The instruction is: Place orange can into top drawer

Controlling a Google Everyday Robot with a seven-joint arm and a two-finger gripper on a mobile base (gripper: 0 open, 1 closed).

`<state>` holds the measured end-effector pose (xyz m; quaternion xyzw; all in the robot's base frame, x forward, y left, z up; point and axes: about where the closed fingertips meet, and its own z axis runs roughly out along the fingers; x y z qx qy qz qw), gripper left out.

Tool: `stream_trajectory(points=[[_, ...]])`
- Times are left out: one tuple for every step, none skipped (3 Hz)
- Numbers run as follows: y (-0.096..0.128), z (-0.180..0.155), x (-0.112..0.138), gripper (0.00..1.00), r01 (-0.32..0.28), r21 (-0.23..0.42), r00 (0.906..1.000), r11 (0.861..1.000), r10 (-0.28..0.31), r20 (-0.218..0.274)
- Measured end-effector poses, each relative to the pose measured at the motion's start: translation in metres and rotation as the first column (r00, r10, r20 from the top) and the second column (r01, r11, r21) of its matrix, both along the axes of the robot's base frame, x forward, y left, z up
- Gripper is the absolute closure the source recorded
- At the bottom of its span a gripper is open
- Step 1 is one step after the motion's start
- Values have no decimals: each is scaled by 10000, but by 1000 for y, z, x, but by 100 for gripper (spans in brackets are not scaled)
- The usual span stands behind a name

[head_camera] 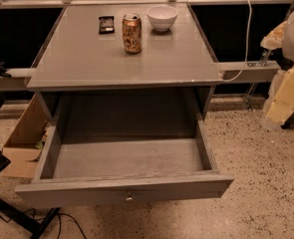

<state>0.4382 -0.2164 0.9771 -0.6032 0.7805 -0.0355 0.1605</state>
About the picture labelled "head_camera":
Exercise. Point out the grey rail beam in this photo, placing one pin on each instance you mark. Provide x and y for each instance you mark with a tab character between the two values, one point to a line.
240	72

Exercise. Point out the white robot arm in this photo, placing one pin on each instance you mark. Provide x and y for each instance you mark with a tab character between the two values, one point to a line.
288	39

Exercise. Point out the orange soda can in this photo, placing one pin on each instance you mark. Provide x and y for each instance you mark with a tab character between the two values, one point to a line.
132	33

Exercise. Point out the open grey top drawer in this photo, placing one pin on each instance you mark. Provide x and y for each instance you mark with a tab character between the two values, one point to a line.
102	147

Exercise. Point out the white ceramic bowl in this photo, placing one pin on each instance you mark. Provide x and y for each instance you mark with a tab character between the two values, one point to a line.
162	17

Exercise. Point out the cardboard box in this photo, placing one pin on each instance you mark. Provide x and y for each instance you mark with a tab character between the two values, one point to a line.
20	148

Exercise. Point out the metal rod stand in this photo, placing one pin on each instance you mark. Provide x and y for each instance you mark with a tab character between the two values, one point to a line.
252	87

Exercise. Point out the small black snack packet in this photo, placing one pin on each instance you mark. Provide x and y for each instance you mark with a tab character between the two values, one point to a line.
106	25

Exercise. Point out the grey cabinet with table top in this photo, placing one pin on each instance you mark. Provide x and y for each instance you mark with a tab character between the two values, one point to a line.
78	57

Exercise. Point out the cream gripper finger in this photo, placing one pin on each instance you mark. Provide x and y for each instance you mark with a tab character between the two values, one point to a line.
274	39
279	107

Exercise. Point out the silver drawer knob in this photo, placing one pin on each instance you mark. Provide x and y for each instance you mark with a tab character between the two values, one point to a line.
129	199

